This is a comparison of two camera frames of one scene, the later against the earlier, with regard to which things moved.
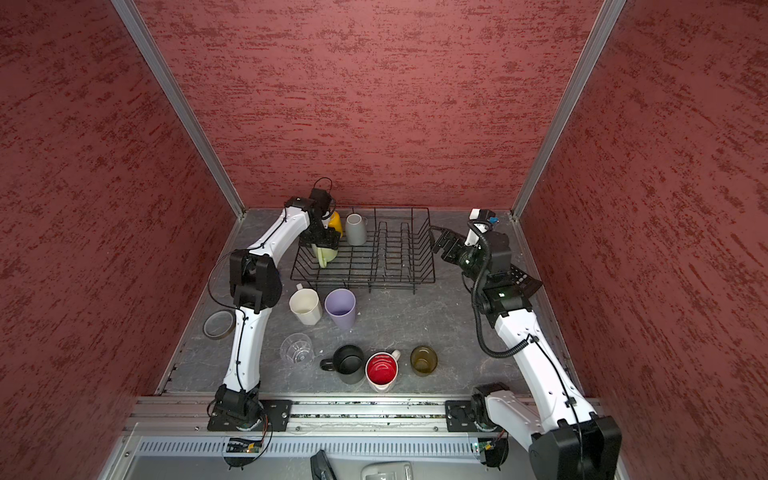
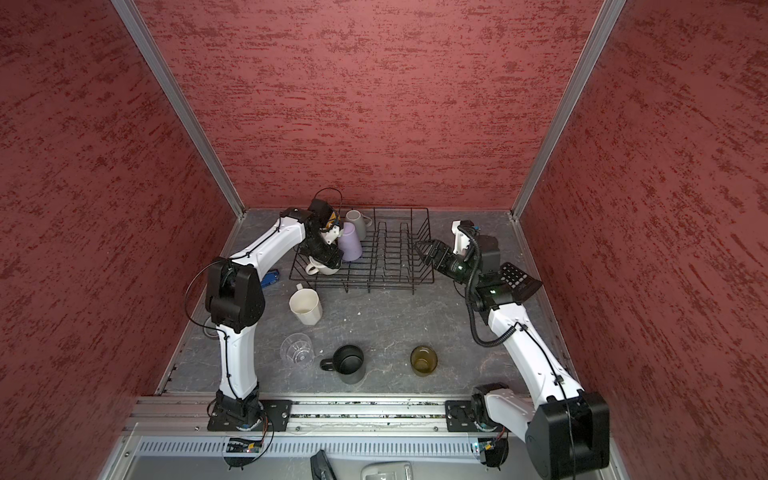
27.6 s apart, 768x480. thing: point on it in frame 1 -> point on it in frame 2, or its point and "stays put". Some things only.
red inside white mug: x=381 y=369 -> x=315 y=268
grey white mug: x=356 y=233 stays put
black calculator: x=527 y=283 stays put
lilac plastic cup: x=340 y=304 -> x=350 y=242
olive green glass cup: x=423 y=361 stays put
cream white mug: x=305 y=302 stays put
